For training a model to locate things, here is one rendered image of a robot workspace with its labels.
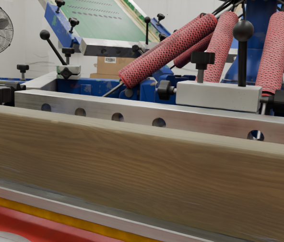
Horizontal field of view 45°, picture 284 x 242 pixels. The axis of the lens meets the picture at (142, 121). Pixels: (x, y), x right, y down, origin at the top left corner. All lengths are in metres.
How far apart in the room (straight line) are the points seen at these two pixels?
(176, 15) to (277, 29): 3.81
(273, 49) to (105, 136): 0.58
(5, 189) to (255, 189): 0.21
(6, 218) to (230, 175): 0.22
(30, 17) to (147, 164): 5.58
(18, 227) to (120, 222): 0.11
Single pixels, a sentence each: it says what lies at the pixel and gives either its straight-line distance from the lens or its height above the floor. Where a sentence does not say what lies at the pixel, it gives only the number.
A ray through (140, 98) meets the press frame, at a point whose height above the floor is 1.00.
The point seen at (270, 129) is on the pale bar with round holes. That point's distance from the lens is 0.47.
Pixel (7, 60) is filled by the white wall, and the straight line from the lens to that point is 5.59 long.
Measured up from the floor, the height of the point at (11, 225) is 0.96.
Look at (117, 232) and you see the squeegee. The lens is 0.30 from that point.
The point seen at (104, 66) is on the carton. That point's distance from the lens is 4.49.
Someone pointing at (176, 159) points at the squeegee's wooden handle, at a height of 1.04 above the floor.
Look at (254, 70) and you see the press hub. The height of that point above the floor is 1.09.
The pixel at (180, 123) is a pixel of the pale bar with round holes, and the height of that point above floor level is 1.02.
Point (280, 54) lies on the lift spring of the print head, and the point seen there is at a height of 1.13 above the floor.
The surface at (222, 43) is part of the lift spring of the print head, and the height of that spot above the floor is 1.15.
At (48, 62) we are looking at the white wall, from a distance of 5.57.
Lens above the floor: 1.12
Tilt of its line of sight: 11 degrees down
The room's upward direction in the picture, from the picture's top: 3 degrees clockwise
